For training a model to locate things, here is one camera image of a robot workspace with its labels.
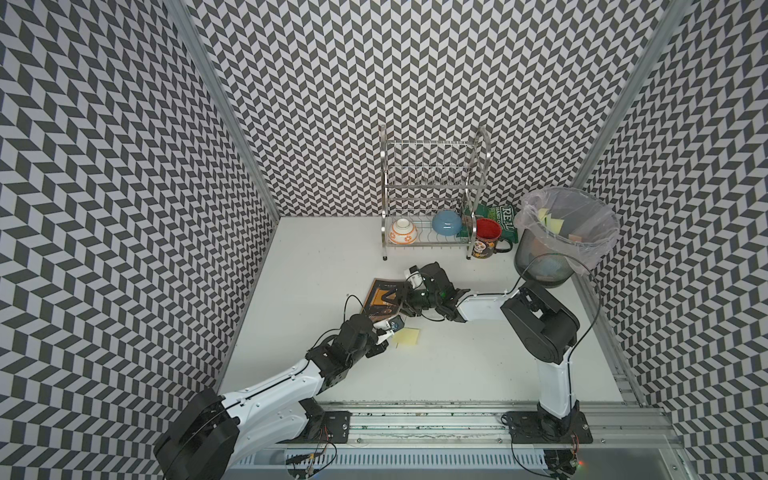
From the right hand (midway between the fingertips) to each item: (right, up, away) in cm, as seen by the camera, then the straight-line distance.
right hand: (386, 304), depth 89 cm
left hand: (-2, -4, -4) cm, 6 cm away
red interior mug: (+36, +22, +18) cm, 46 cm away
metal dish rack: (+16, +39, +26) cm, 49 cm away
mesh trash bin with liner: (+59, +22, +10) cm, 64 cm away
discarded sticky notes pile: (+55, +24, +9) cm, 61 cm away
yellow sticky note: (+6, -9, -1) cm, 11 cm away
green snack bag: (+45, +30, +26) cm, 60 cm away
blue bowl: (+22, +26, +20) cm, 39 cm away
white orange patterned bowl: (+5, +22, +13) cm, 27 cm away
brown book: (0, +2, -1) cm, 2 cm away
